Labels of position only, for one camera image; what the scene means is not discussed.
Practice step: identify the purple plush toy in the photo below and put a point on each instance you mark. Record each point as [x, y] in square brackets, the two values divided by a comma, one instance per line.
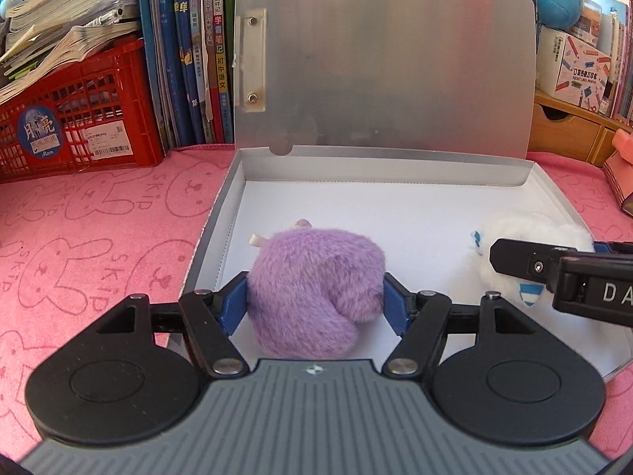
[306, 282]

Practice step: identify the wooden drawer organizer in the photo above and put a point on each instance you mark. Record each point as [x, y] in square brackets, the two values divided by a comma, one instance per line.
[564, 128]

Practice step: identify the pink rabbit-print towel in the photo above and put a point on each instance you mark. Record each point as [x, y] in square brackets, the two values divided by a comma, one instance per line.
[99, 232]

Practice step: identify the white printed carton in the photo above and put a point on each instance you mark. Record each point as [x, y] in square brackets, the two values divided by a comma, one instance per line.
[568, 67]

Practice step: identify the silver file box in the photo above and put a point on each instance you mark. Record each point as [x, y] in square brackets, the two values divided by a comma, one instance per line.
[385, 84]

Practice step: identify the row of colourful books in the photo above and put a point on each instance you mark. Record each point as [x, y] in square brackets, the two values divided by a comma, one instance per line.
[620, 59]

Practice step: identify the row of blue books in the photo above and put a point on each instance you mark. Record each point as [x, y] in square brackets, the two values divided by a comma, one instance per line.
[173, 49]

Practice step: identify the red plastic crate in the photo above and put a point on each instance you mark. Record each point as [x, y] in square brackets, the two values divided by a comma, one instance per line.
[128, 89]

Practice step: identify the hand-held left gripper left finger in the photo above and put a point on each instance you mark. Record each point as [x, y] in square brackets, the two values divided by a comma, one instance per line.
[231, 304]

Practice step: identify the white plush toy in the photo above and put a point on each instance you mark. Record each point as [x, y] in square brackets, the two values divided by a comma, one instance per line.
[519, 227]

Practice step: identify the pink house-shaped bag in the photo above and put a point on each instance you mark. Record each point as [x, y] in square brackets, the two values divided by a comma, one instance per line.
[620, 173]

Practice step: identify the blue round plush toy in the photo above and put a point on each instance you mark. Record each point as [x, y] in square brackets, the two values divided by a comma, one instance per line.
[558, 2]

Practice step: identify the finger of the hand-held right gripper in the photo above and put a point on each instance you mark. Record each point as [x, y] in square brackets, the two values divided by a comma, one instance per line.
[613, 248]
[519, 260]

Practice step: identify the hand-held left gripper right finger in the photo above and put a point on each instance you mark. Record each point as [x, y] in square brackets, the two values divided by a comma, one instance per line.
[395, 307]

